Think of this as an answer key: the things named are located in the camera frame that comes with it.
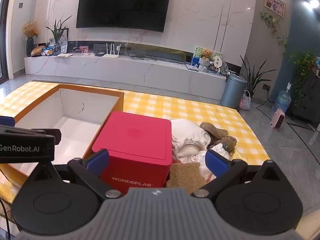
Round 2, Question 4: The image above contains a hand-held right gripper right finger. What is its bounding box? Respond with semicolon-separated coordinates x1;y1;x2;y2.
194;150;283;197

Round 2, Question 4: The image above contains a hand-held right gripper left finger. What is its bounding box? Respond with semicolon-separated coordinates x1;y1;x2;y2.
37;149;120;198

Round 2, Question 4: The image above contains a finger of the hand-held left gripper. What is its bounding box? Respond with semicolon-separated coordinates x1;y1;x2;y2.
0;116;16;128
0;124;62;145

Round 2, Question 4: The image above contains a clear bag with white plush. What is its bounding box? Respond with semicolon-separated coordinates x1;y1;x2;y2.
189;145;232;183

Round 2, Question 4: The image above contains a tan fuzzy toast plush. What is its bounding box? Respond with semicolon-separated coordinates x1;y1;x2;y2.
166;162;208;195

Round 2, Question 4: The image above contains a white cloth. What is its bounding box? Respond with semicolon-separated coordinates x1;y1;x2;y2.
171;119;213;164

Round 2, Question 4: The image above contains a white storage bin orange rim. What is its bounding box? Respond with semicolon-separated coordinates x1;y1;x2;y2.
0;84;125;189

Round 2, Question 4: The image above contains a brown teddy bear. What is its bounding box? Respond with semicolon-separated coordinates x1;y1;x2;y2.
199;122;237;153

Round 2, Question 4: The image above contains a red square box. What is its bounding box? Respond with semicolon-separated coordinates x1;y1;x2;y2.
92;111;173;195

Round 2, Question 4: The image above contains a yellow checkered tablecloth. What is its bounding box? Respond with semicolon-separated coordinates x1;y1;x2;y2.
0;80;271;203

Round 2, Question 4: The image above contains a small woven bag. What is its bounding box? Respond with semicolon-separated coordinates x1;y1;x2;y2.
239;90;251;111

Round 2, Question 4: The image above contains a grey round trash can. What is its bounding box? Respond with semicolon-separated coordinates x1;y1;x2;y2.
220;74;247;109

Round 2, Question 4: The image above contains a pink space heater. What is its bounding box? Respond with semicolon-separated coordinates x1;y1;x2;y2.
271;108;286;131

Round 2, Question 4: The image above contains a brown round ornament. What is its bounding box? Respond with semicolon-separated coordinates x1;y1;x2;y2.
30;45;47;57

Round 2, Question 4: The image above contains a dark vase with yellow flowers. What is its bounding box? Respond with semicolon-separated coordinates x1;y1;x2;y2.
22;21;39;57

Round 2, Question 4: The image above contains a tall leafy floor plant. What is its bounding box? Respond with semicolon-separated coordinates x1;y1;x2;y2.
239;55;270;98

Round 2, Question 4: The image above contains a potted green grass plant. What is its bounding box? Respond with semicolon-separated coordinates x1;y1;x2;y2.
45;15;73;55

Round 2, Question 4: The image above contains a blue water bottle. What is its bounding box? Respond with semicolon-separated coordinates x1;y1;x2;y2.
275;82;292;113

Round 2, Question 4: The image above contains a white framed photo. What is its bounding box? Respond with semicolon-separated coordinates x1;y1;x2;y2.
49;27;69;54

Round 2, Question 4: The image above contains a white router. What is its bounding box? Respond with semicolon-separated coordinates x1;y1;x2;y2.
103;44;122;58

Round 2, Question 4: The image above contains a small teddy bear bouquet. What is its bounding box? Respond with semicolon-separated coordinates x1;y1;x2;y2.
199;49;213;72

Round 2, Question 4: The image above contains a green printed picture board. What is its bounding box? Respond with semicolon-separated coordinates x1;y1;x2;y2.
194;46;223;67

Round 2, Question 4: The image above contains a dark side cabinet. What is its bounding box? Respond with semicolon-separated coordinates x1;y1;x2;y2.
291;70;320;130

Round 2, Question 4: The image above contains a green potted vine plant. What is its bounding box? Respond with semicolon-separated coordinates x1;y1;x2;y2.
289;51;318;108

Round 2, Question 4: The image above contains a hanging green vine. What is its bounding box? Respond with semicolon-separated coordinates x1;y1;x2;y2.
259;11;288;55

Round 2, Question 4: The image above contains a black wall television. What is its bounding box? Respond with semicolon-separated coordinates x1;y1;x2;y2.
76;0;173;33

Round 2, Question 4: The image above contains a framed wall picture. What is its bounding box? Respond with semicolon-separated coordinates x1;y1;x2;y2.
265;0;285;18

